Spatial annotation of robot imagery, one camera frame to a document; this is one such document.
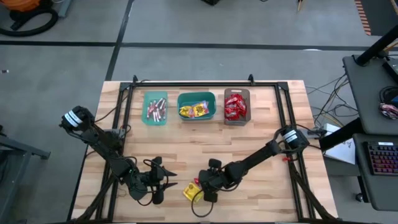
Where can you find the black floor object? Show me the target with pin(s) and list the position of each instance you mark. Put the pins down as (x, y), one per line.
(211, 1)

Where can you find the teal plastic bin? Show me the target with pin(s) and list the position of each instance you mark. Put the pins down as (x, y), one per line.
(186, 99)

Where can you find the grey desk top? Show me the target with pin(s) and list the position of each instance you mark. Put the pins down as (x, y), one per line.
(367, 93)
(373, 193)

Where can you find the light green translucent bin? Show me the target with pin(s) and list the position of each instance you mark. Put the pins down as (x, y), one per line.
(155, 95)

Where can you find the wooden stick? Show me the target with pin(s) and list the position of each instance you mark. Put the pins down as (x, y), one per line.
(300, 4)

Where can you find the grey plastic bin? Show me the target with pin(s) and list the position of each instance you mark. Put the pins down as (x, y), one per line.
(237, 91)

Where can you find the black desk caster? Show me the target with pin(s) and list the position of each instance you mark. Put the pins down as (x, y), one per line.
(359, 197)

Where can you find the black aluminium table frame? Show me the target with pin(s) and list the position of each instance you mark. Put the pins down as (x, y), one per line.
(202, 84)

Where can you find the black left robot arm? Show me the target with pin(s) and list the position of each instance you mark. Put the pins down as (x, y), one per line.
(102, 146)

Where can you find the black diagonal pole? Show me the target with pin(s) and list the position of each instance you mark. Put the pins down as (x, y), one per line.
(376, 46)

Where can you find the black desk device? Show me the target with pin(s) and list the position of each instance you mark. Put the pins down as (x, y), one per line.
(392, 70)

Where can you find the grey metal stand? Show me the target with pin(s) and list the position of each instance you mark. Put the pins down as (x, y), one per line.
(18, 149)

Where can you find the grey metal mounting plate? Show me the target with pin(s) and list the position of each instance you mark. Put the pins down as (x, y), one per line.
(119, 133)

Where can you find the orange vacuum cleaner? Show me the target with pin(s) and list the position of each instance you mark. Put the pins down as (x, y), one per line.
(21, 4)

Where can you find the small grey floor object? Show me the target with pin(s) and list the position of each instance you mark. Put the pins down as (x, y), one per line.
(4, 71)

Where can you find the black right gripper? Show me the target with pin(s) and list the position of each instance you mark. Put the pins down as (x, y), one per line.
(214, 180)

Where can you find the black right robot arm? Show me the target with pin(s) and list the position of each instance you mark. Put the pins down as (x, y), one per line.
(258, 157)

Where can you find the backlit black keyboard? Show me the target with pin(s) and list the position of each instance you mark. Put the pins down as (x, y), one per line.
(384, 158)

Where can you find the red and yellow candy pack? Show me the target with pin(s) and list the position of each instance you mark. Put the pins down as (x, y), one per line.
(196, 180)

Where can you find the dark floor mat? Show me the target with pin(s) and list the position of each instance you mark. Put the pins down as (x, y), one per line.
(384, 15)

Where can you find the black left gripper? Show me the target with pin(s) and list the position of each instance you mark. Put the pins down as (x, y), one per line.
(157, 180)

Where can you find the white paper sheet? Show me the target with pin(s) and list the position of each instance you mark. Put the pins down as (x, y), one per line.
(342, 151)

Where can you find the white power adapter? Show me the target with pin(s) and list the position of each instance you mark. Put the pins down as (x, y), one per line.
(332, 130)

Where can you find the candy bag on desk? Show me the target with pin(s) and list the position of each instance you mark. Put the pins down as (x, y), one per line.
(389, 111)

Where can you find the black desk beam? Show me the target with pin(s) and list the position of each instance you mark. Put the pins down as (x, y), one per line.
(345, 135)

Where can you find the small red tag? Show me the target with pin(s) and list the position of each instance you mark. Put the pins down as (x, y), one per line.
(286, 159)

